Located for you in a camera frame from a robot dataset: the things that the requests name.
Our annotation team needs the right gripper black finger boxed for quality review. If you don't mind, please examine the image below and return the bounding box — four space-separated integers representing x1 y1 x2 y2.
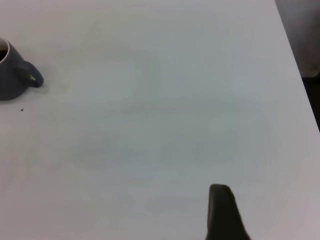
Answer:
205 183 252 240

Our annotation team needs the dark grey ceramic mug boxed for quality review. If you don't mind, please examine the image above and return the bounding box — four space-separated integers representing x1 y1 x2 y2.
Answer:
0 37 45 102

